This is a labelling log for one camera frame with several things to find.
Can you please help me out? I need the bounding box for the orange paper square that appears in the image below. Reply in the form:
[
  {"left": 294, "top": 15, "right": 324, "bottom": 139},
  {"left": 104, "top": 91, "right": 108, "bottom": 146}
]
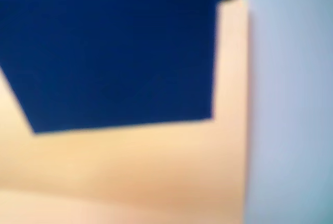
[{"left": 0, "top": 0, "right": 250, "bottom": 224}]

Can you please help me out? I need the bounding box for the medium blue cube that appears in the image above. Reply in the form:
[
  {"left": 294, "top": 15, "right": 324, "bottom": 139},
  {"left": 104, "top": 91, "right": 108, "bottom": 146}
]
[{"left": 0, "top": 0, "right": 222, "bottom": 135}]

